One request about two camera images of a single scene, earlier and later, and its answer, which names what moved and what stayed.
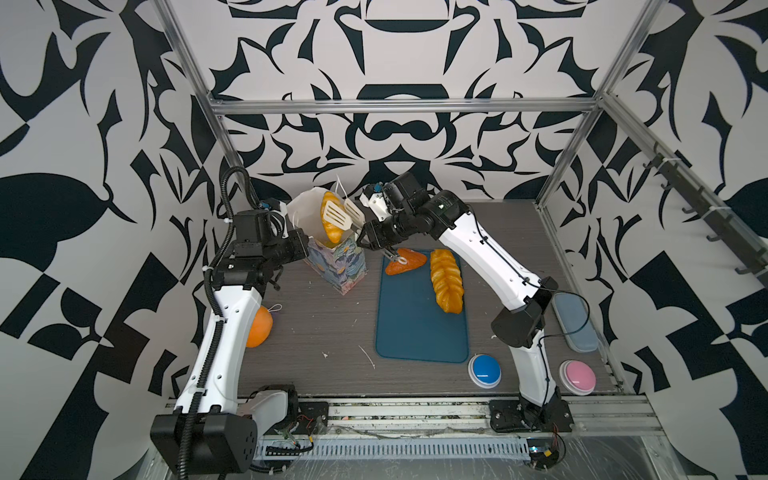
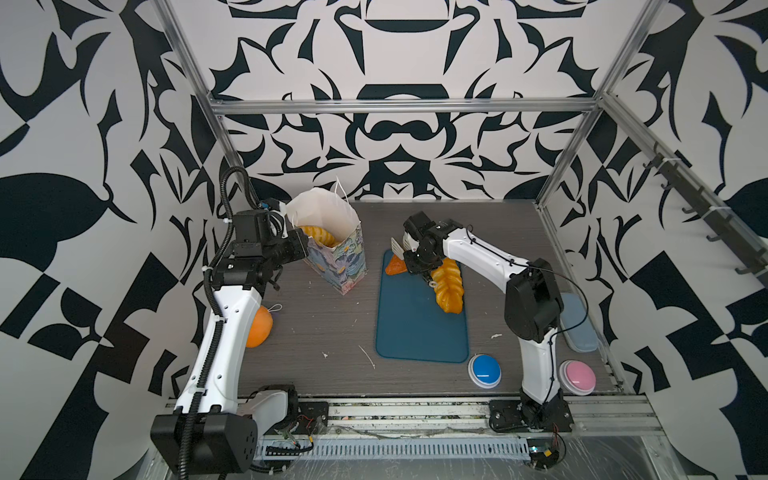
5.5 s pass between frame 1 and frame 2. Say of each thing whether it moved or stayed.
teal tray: stayed
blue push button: stayed
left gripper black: stayed
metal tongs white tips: moved
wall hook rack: stayed
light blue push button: stayed
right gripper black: moved
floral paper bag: stayed
